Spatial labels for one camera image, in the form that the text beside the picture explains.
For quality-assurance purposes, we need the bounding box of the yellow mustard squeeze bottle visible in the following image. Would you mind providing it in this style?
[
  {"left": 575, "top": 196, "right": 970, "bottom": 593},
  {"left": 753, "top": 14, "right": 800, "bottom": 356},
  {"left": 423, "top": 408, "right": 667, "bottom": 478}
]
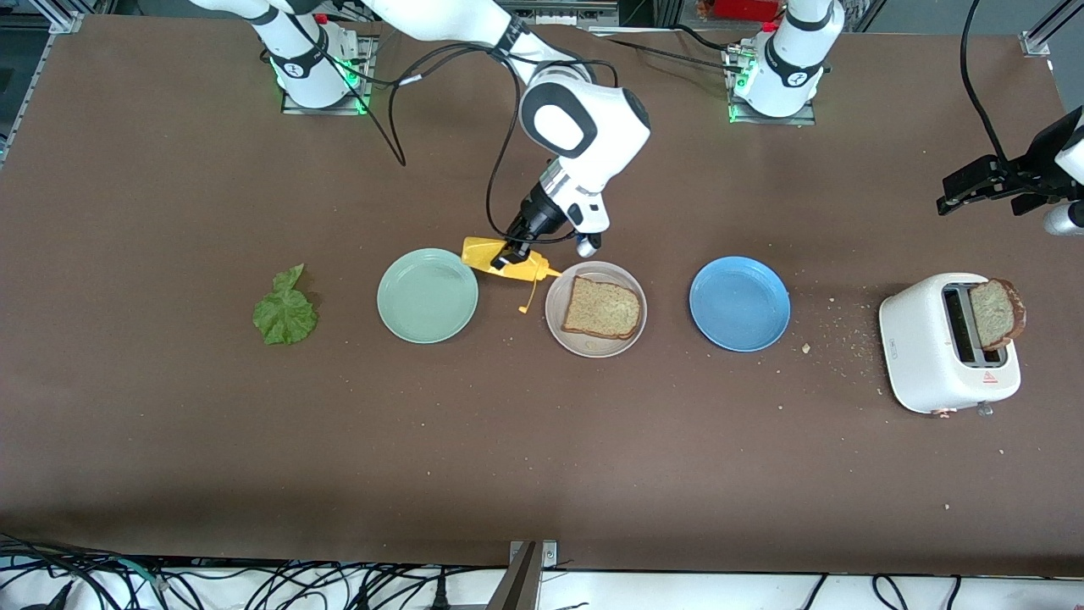
[{"left": 462, "top": 236, "right": 562, "bottom": 315}]

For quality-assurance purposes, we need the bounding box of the brown bread slice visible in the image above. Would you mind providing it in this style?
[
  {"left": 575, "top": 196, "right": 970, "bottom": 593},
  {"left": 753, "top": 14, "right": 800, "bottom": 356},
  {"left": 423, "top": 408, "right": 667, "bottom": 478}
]
[
  {"left": 969, "top": 278, "right": 1027, "bottom": 352},
  {"left": 561, "top": 274, "right": 642, "bottom": 341}
]

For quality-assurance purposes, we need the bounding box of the green lettuce leaf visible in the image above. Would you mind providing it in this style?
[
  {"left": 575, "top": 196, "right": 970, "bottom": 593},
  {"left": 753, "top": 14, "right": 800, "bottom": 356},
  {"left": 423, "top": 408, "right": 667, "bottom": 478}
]
[{"left": 252, "top": 263, "right": 320, "bottom": 347}]

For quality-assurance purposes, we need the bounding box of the pale green plate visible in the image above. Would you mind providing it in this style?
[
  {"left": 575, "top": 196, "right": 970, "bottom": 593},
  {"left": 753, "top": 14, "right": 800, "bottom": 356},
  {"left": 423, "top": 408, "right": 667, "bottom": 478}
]
[{"left": 377, "top": 247, "right": 479, "bottom": 345}]

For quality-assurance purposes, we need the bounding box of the beige plate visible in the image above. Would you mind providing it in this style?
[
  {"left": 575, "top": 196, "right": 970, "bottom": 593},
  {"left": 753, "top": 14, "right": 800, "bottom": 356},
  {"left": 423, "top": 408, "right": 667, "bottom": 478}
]
[{"left": 545, "top": 261, "right": 649, "bottom": 359}]

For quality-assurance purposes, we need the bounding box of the blue plate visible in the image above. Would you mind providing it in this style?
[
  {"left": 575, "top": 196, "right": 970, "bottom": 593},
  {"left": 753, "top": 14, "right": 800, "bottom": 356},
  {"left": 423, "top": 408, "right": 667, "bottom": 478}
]
[{"left": 689, "top": 256, "right": 792, "bottom": 353}]

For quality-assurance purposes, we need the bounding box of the aluminium corner profile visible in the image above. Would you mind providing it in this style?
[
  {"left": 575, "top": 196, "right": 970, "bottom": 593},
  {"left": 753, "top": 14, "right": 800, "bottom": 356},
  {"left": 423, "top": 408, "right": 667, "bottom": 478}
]
[{"left": 1020, "top": 0, "right": 1084, "bottom": 58}]

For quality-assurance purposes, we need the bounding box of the white toaster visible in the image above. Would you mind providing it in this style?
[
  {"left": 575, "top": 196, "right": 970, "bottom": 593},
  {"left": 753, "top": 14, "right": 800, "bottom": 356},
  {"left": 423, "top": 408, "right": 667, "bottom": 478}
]
[{"left": 878, "top": 272, "right": 1022, "bottom": 418}]

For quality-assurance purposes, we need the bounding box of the grey metal box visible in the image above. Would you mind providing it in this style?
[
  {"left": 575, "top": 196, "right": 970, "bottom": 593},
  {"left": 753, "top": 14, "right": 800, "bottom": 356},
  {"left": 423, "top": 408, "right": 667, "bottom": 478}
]
[{"left": 494, "top": 0, "right": 619, "bottom": 26}]

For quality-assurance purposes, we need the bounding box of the red box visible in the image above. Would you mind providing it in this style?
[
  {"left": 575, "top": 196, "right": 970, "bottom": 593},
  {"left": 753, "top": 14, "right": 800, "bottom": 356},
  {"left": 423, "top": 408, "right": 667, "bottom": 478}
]
[{"left": 699, "top": 0, "right": 780, "bottom": 22}]

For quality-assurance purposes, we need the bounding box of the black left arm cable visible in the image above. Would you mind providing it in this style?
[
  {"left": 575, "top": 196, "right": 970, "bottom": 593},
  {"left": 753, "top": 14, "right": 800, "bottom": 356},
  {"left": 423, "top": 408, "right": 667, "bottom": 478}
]
[{"left": 960, "top": 0, "right": 1009, "bottom": 162}]

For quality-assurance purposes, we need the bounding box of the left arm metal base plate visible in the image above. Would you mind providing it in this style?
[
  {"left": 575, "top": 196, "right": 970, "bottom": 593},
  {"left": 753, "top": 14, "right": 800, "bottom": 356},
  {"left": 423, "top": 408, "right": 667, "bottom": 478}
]
[{"left": 724, "top": 42, "right": 818, "bottom": 126}]

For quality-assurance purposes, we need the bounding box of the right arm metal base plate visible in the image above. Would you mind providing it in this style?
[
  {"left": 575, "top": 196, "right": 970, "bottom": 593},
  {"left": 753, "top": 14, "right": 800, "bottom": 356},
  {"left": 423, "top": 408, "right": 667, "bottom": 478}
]
[{"left": 281, "top": 34, "right": 378, "bottom": 117}]

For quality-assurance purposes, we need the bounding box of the black base cable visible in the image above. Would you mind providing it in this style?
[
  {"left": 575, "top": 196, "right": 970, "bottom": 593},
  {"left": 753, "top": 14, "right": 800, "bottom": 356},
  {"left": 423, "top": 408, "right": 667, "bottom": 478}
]
[{"left": 593, "top": 24, "right": 746, "bottom": 73}]

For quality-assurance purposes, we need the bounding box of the aluminium profile with bracket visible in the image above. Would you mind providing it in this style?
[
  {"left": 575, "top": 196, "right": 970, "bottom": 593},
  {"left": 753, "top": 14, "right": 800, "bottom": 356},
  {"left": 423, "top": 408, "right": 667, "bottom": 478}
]
[{"left": 487, "top": 541, "right": 558, "bottom": 610}]

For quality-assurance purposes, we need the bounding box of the tangled black cable bundle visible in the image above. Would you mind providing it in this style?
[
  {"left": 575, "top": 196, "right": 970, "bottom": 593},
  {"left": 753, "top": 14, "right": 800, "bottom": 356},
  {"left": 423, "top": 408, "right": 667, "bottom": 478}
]
[{"left": 0, "top": 532, "right": 509, "bottom": 610}]

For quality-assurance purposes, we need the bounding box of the aluminium frame rail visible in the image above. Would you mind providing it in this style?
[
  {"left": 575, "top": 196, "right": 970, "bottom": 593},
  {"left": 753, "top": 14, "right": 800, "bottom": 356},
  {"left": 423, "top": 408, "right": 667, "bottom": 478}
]
[{"left": 0, "top": 0, "right": 86, "bottom": 170}]

